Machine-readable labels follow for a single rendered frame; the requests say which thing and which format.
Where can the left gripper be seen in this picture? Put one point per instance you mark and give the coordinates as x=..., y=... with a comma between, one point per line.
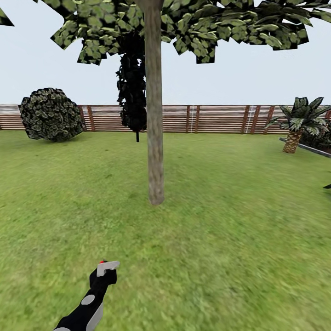
x=109, y=278

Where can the tree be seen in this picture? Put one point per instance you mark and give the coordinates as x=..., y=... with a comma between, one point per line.
x=197, y=25
x=132, y=84

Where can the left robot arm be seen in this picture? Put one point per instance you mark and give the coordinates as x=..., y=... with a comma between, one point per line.
x=90, y=311

